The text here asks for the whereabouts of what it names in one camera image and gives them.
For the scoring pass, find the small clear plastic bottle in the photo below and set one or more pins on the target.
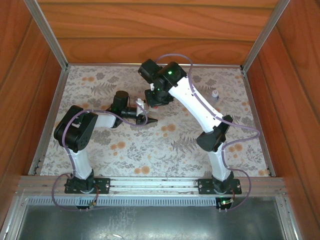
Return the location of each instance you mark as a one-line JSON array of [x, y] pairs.
[[216, 100]]

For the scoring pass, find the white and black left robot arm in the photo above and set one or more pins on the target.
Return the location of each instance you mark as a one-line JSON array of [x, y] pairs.
[[82, 162]]

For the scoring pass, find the aluminium frame post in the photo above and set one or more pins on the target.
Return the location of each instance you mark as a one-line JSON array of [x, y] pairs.
[[265, 35], [47, 32]]

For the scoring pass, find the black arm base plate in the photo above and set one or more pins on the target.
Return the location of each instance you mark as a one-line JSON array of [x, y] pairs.
[[205, 186], [102, 186]]

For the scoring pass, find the wide aluminium mounting beam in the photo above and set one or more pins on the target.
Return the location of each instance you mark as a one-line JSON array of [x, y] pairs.
[[155, 183]]

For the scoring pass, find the aluminium table edge rail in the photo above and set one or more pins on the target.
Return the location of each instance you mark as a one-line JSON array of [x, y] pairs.
[[252, 100], [50, 117], [112, 64]]

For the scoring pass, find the small circuit board green light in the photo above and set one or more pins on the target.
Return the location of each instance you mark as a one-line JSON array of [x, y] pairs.
[[225, 202]]

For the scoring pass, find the floral patterned tablecloth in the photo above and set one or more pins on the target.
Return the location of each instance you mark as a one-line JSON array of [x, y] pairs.
[[140, 140]]

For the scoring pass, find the grey metal sheet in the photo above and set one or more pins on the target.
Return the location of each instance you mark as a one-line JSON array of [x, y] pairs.
[[150, 225]]

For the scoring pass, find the small white bottle cap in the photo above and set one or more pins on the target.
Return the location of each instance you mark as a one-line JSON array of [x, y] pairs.
[[215, 93]]

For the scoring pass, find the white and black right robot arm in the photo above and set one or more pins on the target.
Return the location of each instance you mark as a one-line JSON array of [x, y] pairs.
[[195, 102]]

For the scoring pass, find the aluminium lower frame bar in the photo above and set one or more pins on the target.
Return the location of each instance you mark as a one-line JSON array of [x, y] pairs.
[[12, 217], [287, 217]]

